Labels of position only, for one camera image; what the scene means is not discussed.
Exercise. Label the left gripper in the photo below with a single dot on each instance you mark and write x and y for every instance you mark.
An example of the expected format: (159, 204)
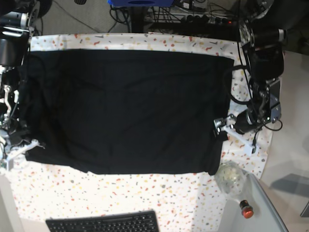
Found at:
(263, 108)

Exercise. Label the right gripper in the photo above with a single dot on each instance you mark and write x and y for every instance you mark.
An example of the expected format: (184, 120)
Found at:
(14, 132)

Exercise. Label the black t-shirt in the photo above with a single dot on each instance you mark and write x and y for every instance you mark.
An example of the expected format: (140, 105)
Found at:
(126, 111)

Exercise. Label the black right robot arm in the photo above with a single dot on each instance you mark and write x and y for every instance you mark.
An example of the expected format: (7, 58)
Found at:
(17, 27)

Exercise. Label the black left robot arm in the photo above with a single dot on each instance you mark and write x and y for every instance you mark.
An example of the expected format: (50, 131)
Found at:
(259, 41)

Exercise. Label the clear jar with yellow content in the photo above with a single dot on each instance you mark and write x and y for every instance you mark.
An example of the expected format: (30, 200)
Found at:
(231, 180)

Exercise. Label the terrazzo pattern tablecloth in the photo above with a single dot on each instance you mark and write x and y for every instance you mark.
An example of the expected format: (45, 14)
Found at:
(183, 202)

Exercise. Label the red emergency stop button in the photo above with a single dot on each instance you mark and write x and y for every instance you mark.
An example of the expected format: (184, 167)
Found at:
(246, 209)

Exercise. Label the black power strip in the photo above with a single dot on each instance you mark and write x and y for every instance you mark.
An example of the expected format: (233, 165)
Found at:
(207, 19)

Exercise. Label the black keyboard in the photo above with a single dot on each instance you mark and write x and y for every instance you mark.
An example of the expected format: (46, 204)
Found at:
(132, 222)

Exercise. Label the blue white device top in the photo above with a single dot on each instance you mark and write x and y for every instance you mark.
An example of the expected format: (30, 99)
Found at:
(140, 3)

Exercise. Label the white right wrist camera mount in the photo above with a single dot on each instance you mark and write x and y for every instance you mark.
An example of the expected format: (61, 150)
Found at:
(8, 153)

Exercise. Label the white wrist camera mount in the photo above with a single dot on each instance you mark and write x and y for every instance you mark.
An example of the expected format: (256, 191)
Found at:
(239, 137)
(8, 153)

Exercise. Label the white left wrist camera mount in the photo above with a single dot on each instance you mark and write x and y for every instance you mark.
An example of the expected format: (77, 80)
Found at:
(239, 137)

